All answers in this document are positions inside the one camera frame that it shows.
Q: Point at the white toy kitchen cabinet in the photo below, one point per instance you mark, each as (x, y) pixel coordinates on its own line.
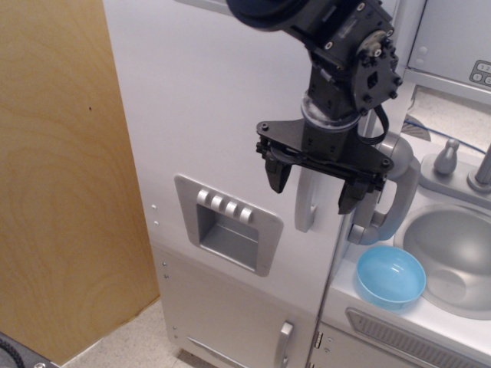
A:
(422, 298)

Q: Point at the blue plastic bowl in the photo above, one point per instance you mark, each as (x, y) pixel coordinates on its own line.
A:
(389, 277)

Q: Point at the toy microwave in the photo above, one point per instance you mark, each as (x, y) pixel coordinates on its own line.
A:
(453, 42)

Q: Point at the grey faucet knob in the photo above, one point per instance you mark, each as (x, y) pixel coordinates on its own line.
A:
(446, 161)

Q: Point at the white toy fridge door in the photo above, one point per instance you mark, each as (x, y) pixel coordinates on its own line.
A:
(195, 84)

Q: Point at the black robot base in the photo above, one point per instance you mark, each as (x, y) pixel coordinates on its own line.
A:
(15, 354)

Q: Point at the grey toy faucet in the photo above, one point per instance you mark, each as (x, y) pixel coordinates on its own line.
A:
(479, 179)

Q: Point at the grey toy telephone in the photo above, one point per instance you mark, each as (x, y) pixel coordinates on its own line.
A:
(370, 226)

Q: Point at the grey toy sink basin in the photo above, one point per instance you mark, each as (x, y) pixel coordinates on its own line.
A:
(452, 243)

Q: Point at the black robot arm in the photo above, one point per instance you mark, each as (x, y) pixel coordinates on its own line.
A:
(353, 72)

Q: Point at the white lower freezer door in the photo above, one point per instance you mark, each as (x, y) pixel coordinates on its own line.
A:
(224, 321)

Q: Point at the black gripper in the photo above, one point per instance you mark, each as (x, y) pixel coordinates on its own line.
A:
(341, 154)

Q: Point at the grey fridge top badge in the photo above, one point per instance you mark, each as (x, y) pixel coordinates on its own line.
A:
(212, 5)

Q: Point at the grey fridge door handle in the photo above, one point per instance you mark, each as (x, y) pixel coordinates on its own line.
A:
(305, 208)

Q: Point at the grey lower door handle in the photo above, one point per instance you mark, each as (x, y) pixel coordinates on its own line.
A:
(281, 359)

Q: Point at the wooden board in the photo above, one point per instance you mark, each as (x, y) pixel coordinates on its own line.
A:
(75, 255)

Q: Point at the grey ice dispenser panel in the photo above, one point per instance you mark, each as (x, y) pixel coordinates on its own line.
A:
(228, 227)

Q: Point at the grey oven vent panel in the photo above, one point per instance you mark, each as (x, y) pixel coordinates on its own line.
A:
(408, 343)

